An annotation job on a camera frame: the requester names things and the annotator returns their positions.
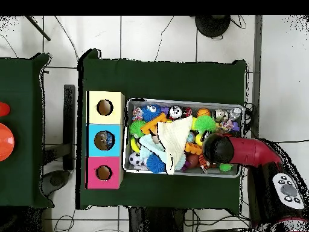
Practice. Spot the black round stand base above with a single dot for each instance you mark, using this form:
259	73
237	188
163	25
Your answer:
212	25

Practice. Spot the small orange basketball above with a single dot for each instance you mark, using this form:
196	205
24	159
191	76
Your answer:
203	112

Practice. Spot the light green spiky ball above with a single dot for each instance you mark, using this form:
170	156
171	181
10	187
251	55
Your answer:
205	123

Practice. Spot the grey round floor base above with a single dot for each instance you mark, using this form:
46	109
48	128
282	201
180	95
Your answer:
57	180

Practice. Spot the shallow clear mesh bin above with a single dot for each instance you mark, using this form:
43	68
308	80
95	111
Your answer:
145	170

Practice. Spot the orange toy brick with studs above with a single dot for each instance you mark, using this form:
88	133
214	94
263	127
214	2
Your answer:
193	148

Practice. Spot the wooden box with three holes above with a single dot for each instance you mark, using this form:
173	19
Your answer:
105	145

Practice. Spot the black upright panel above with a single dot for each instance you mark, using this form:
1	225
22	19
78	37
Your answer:
69	125

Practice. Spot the small red object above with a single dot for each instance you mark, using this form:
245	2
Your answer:
3	109

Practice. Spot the small brown football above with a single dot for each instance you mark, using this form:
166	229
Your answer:
192	161

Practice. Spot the small soccer ball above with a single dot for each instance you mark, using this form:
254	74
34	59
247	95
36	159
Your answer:
135	159

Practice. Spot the orange disc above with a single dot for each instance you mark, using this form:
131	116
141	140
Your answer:
6	142

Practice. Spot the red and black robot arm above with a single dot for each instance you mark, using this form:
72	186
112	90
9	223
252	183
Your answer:
246	152

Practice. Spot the dark green side table cloth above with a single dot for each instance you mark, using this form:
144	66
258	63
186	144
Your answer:
24	183

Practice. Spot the pale blue waffle cloth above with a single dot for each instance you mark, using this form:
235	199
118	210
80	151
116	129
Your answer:
149	145

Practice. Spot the long orange toy brick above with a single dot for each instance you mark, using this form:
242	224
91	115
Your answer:
152	124

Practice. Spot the black drink can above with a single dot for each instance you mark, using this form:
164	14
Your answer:
175	112

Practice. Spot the plain blue spiky ball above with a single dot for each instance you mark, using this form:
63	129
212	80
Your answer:
155	164

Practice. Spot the cream yellow knitted cloth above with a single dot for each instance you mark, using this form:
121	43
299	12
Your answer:
176	137

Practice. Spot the crushed clear plastic bottle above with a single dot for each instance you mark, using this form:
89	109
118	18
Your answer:
235	113

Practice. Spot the blue spiky ball with eyes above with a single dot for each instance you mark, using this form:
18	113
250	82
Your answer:
151	112

